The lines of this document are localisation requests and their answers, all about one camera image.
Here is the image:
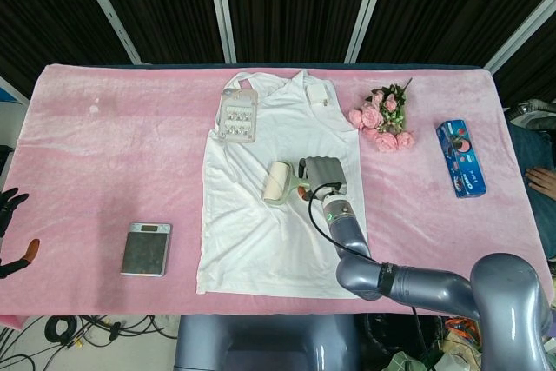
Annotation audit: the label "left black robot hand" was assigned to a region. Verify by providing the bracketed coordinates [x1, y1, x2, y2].
[0, 187, 42, 279]

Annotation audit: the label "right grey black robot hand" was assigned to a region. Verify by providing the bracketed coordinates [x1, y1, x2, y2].
[297, 156, 349, 201]

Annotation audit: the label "green lint roller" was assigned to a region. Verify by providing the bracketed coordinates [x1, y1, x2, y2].
[261, 161, 312, 209]

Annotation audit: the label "bystander bare hand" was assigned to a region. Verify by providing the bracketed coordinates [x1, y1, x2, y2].
[524, 166, 556, 199]

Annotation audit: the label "pink rose bouquet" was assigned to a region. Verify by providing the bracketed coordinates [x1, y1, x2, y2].
[348, 77, 416, 154]

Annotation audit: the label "white tank top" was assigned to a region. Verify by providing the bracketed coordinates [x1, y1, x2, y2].
[195, 70, 371, 301]

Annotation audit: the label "hair clip card pack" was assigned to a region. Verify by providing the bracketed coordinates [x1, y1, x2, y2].
[217, 87, 259, 145]

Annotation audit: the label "pink fleece blanket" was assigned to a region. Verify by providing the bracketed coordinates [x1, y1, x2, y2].
[0, 63, 556, 318]

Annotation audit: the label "blue cookie box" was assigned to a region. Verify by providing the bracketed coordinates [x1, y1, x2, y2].
[435, 118, 488, 200]

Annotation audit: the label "silver digital scale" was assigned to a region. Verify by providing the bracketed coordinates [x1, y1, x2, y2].
[120, 222, 174, 278]

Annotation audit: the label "grey robot torso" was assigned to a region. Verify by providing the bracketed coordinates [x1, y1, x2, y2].
[173, 313, 362, 371]

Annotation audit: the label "bystander blue jeans leg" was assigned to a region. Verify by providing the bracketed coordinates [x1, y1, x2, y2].
[506, 122, 556, 259]

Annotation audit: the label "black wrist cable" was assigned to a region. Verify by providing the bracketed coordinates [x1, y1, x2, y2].
[308, 182, 345, 255]

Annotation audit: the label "black floor cables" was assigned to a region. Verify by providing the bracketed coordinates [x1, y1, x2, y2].
[0, 315, 180, 371]

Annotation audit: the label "white frame post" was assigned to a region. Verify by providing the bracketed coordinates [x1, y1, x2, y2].
[70, 0, 142, 64]
[344, 0, 394, 64]
[204, 0, 238, 64]
[485, 0, 556, 76]

